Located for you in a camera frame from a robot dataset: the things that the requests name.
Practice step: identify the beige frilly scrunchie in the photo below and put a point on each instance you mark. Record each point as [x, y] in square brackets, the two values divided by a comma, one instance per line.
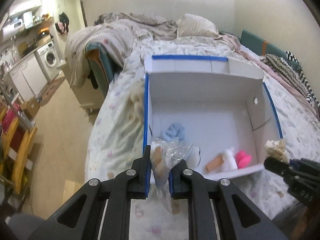
[277, 150]

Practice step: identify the white kitchen cabinet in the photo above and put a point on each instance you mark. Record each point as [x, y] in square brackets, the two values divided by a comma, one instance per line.
[27, 78]

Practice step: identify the white washing machine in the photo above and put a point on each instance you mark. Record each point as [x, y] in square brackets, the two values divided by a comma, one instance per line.
[48, 60]

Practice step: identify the person's right hand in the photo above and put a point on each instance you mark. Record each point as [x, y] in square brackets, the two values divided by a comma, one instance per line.
[308, 225]

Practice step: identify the white sock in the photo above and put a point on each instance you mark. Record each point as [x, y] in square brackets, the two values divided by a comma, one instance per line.
[228, 158]

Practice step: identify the grey floral duvet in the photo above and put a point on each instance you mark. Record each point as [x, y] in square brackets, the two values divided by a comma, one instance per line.
[116, 33]

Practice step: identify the red pink soft object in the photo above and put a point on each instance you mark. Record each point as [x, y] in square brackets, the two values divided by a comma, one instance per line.
[242, 159]

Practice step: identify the cardboard sheet on floor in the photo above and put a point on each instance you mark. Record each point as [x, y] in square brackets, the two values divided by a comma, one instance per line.
[70, 188]

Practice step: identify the teal orange headboard cushion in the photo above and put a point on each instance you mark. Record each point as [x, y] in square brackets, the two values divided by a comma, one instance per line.
[261, 47]

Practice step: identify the brown zigzag knitted blanket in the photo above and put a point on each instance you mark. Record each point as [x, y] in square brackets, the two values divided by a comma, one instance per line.
[286, 72]

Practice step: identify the beige pillow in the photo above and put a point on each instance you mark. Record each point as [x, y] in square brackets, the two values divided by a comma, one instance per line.
[193, 25]

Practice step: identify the black white striped cloth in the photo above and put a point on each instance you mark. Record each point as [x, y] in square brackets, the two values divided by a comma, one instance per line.
[310, 96]

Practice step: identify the clear plastic bag with item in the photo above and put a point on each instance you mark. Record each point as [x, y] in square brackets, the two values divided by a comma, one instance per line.
[165, 155]

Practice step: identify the orange soft sponge piece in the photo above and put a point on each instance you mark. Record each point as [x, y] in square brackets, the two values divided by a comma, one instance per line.
[214, 164]

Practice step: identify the white round plush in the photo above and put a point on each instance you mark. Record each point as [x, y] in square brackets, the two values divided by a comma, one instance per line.
[194, 157]

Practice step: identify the cream fluffy plush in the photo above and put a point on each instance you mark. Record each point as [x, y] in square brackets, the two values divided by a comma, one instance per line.
[135, 102]

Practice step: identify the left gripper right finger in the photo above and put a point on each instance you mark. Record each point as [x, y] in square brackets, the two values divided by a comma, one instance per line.
[218, 209]

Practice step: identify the blue and white cardboard box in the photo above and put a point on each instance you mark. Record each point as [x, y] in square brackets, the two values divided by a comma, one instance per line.
[221, 103]

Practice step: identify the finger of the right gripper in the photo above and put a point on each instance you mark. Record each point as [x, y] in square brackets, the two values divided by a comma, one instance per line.
[280, 168]

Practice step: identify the light blue fluffy scrunchie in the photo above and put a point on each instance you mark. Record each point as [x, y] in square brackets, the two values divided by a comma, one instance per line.
[175, 130]

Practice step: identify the brown cardboard box on floor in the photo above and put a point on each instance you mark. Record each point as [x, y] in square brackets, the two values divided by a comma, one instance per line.
[30, 108]

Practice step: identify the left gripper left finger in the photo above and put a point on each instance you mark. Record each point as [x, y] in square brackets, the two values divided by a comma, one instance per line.
[100, 209]

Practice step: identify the yellow wooden rack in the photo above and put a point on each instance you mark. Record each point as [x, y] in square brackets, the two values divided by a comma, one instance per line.
[16, 145]

